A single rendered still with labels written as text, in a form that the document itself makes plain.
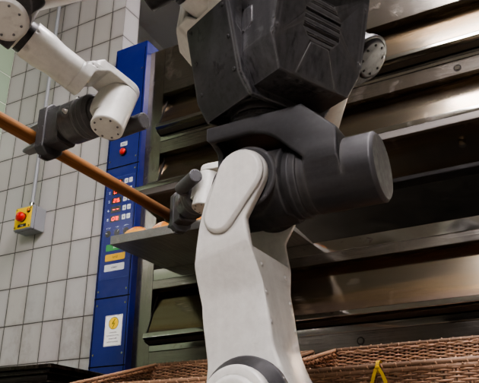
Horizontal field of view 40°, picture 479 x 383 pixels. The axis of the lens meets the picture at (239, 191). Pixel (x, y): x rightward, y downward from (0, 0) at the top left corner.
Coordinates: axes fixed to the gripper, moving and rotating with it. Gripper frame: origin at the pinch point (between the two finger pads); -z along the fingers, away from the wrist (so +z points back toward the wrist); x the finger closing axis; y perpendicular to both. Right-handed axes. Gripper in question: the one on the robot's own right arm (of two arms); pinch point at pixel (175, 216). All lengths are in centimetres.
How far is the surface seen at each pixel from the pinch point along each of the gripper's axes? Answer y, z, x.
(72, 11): -18, -93, -131
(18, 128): -48, 35, 1
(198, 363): 19.9, -26.7, 35.5
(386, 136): 49, 35, -20
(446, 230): 66, 36, 5
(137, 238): -4.4, -18.4, 1.5
